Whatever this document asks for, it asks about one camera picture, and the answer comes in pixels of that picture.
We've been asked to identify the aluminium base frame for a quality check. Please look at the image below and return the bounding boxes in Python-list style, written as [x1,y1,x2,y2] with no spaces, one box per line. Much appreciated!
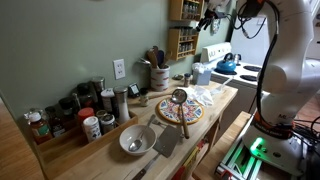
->
[214,131,306,180]

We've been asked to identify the colourful patterned round plate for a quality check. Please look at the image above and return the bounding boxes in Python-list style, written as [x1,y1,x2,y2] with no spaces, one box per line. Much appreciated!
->
[156,97,205,126]

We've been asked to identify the small jar metal lid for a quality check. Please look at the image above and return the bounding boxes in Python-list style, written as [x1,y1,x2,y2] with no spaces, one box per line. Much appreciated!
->
[99,113,118,136]

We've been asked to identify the orange sauce bottle white cap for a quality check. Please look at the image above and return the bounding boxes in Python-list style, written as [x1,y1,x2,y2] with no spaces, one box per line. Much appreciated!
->
[27,111,54,145]

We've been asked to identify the red lid container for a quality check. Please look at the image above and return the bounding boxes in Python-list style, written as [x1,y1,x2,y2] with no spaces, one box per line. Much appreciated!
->
[77,106,96,126]

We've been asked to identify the clear plastic spatula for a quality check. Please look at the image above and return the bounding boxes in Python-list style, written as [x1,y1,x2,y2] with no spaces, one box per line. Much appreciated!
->
[210,76,234,96]

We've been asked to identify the small white spice jar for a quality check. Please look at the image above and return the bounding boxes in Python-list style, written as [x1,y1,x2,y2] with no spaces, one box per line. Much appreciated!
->
[139,87,150,108]

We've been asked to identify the white red utensil crock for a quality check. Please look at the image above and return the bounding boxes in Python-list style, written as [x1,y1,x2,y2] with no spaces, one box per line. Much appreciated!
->
[149,64,171,92]

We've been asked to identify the grey metal utensil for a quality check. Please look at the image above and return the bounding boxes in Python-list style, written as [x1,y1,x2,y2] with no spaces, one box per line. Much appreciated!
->
[137,57,153,67]

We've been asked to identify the tall clear salt grinder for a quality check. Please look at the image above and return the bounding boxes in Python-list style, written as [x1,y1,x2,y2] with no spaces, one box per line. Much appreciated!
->
[113,85,132,125]

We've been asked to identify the dark wooden spoon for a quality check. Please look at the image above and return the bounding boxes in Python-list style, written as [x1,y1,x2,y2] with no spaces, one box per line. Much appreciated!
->
[156,49,165,69]

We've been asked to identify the white electric stove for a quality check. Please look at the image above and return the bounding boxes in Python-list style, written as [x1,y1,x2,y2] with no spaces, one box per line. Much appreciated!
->
[199,41,268,135]

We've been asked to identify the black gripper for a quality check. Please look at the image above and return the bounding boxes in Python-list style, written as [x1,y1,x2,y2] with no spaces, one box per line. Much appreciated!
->
[196,8,228,32]

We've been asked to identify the small black timer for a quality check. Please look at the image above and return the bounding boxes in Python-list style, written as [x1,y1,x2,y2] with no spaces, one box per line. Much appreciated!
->
[128,82,141,99]

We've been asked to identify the white shaker printed label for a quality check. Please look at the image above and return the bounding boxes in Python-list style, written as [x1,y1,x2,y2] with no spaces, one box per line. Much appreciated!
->
[82,115,103,144]

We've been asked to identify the brown spice bottle black lid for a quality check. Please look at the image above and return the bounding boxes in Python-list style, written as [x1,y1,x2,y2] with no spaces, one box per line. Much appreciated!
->
[183,72,192,88]

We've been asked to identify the blue tissue box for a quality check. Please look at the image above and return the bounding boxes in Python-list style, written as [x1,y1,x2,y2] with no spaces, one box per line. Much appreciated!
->
[191,62,213,86]

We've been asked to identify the red yellow packaging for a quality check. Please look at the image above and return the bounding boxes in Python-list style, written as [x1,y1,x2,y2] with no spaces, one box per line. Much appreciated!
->
[171,139,205,180]

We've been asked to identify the metal fork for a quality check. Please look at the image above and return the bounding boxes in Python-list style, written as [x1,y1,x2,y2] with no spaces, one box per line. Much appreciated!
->
[152,118,169,130]

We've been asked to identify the thin dark bottle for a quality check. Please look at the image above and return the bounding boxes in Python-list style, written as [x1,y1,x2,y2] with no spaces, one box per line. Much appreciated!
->
[71,92,83,115]

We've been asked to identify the white wall outlet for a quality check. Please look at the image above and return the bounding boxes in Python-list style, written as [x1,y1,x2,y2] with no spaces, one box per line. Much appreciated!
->
[112,58,127,81]

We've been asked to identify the hanging wall ornament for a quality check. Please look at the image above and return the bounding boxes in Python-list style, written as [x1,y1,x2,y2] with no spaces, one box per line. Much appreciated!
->
[211,19,222,36]

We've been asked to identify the light wooden spatula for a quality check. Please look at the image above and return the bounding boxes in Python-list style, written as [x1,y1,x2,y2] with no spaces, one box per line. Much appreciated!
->
[162,50,173,70]

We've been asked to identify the wooden condiment tray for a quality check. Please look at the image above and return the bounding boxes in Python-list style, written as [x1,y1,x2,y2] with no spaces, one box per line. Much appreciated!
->
[32,110,140,180]

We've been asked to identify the blue kettle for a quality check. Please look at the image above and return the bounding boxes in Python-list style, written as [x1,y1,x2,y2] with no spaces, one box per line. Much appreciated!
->
[215,52,239,75]

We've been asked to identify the small glass jar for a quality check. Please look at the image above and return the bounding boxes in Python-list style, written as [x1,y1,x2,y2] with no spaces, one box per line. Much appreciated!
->
[95,109,109,121]

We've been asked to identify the metal ladle wooden handle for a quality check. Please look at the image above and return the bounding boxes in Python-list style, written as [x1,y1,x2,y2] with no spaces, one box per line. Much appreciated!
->
[170,88,191,140]

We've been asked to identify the black stove burner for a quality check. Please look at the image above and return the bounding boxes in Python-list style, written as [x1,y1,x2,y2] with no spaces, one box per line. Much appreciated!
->
[239,74,260,83]
[242,64,263,73]

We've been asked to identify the clear glass jar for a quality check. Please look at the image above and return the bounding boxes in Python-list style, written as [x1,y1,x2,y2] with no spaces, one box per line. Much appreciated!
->
[23,106,46,121]

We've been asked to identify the dark canister steel lid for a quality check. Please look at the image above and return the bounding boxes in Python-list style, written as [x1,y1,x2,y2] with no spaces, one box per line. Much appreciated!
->
[90,76,107,110]

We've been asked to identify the black base cables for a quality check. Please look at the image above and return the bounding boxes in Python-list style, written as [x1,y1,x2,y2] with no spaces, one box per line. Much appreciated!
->
[292,114,320,158]

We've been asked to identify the white light switch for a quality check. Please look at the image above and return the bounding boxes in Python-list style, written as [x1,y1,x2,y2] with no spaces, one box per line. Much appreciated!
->
[257,15,273,28]

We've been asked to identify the white ceramic bowl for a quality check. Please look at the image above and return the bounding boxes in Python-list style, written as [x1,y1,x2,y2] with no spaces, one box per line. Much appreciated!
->
[118,124,158,157]

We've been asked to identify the white capped container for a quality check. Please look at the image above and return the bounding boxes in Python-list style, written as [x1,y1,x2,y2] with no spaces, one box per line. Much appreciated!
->
[100,87,116,115]

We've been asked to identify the metal spoon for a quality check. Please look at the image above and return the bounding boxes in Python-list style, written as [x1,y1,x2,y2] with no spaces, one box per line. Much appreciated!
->
[128,113,157,153]

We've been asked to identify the dark sauce bottle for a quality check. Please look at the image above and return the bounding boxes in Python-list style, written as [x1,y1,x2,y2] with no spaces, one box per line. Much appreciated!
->
[44,105,66,138]
[58,96,78,131]

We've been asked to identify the wooden wall spice rack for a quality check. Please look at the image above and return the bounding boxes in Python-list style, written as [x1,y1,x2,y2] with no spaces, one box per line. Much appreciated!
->
[166,26,201,62]
[168,0,205,23]

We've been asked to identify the metal spatula dark handle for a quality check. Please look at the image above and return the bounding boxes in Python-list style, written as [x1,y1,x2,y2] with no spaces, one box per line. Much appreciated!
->
[131,124,183,180]

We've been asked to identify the dark glass jar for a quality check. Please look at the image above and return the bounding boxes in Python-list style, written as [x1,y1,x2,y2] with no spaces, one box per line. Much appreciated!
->
[76,82,95,110]

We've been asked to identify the crumpled white cloth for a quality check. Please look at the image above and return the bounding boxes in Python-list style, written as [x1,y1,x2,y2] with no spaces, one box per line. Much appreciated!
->
[178,84,215,108]

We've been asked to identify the brown wooden spoon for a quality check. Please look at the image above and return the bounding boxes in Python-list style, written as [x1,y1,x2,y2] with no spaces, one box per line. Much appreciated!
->
[146,48,160,70]

